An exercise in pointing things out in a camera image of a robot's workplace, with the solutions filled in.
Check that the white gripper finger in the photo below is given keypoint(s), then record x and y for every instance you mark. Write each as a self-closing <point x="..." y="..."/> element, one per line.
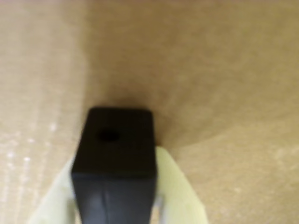
<point x="180" y="200"/>
<point x="58" y="205"/>

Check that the black rectangular block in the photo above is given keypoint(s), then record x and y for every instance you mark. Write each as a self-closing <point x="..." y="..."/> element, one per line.
<point x="116" y="163"/>

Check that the brown cardboard sheet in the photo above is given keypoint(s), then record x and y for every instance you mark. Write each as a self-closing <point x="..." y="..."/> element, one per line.
<point x="187" y="58"/>

